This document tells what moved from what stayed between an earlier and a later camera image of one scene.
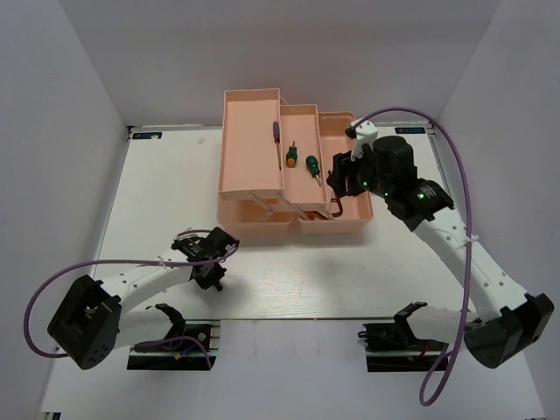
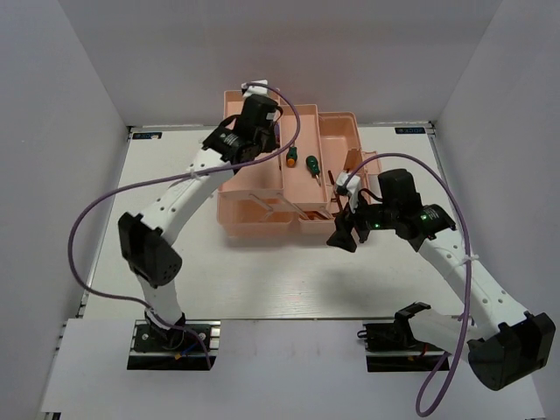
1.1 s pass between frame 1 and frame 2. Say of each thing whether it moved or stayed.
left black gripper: moved
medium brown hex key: stayed
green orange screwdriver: stayed
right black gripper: moved
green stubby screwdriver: stayed
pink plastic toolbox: stayed
